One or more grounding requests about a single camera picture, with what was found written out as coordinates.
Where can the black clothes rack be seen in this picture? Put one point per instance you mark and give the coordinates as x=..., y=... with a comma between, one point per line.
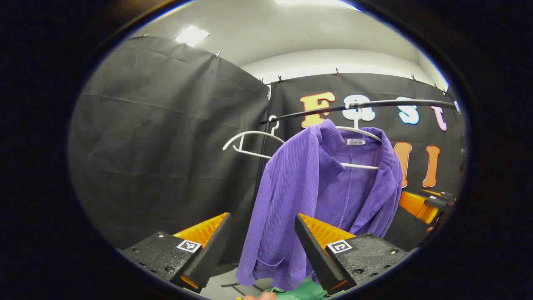
x=391, y=102

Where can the black backdrop cloth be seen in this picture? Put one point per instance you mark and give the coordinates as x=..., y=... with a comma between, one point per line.
x=166, y=146
x=291, y=89

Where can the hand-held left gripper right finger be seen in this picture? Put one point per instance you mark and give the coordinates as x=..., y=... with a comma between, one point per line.
x=316, y=258

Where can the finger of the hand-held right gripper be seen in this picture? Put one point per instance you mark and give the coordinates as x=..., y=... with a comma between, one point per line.
x=414, y=204
x=439, y=196

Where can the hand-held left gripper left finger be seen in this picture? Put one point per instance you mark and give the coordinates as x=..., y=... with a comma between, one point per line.
x=212, y=254

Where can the green laundry hamper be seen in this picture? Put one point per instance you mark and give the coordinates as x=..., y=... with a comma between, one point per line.
x=308, y=289

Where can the white clothes hanger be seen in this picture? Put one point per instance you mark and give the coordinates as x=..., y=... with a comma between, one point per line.
x=356, y=123
x=254, y=132

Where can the ceiling light panel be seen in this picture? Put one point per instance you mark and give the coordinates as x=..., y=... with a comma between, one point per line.
x=316, y=2
x=191, y=35

